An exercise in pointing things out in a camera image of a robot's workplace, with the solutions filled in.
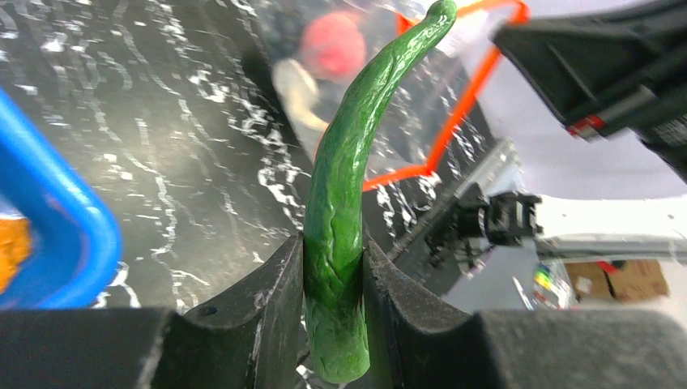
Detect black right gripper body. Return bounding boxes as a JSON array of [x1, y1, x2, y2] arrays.
[[638, 103, 686, 182]]

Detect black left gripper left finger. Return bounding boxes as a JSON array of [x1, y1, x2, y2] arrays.
[[1, 235, 303, 388]]

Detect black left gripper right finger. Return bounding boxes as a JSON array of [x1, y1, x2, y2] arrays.
[[362, 242, 686, 388]]

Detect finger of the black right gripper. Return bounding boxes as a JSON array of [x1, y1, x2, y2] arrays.
[[493, 1, 686, 139]]

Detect short green pepper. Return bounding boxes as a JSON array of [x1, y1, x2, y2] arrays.
[[303, 1, 458, 384]]

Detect white garlic piece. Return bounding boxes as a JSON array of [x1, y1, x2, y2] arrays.
[[271, 58, 329, 132]]

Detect peach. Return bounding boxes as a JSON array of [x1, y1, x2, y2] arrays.
[[299, 11, 366, 83]]

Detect clear zip top bag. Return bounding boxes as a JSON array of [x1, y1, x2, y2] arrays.
[[253, 1, 530, 190]]

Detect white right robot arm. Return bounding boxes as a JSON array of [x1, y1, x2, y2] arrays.
[[425, 1, 686, 267]]

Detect orange bumpy food piece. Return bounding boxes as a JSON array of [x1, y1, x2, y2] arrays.
[[1, 217, 32, 293]]

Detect cardboard boxes in background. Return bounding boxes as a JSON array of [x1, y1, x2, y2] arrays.
[[565, 260, 670, 303]]

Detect blue plastic bin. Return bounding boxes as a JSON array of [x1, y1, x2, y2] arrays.
[[1, 92, 123, 310]]

